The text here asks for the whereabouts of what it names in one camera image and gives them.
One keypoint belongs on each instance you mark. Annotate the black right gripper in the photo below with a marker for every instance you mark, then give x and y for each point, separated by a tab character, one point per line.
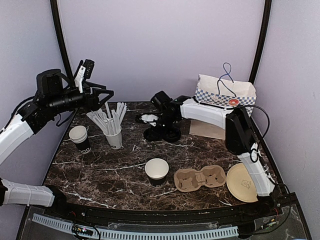
153	120

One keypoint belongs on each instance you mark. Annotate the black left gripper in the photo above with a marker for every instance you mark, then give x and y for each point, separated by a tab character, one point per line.
94	104

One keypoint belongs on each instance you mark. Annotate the black coffee cup lid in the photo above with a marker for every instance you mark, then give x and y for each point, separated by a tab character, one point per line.
154	134

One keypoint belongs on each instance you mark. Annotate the black and white paper cup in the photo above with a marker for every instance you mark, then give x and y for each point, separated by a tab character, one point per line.
156	170

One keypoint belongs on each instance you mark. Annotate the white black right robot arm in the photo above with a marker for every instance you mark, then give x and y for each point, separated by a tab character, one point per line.
235	121

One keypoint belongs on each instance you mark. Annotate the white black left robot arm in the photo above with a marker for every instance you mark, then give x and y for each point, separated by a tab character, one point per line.
55	94

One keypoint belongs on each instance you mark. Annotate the stack of black lids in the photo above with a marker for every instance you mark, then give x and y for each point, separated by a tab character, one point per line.
172	135

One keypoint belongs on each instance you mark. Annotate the bundle of wrapped straws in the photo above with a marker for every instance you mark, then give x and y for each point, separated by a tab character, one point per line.
110	121

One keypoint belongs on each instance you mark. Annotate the stack of paper cups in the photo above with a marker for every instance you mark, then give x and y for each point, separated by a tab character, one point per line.
79	136

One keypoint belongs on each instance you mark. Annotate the blue checkered paper bag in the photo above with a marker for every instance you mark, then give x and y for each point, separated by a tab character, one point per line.
224	92

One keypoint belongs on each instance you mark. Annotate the white cup holding straws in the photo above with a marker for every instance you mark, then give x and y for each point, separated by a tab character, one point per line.
115	141

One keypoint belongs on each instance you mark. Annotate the brown cardboard cup carrier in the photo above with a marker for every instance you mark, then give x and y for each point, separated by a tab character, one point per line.
190	180

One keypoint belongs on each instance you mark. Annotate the cream round plate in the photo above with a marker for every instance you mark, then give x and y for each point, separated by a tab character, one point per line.
240	184

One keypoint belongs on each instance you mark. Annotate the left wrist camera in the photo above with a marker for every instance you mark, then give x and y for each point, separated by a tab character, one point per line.
84	71

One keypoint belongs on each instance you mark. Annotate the white slotted cable duct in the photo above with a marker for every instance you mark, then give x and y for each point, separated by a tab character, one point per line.
121	231

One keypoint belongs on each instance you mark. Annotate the black table edge rail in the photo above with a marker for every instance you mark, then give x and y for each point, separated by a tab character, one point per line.
236	215

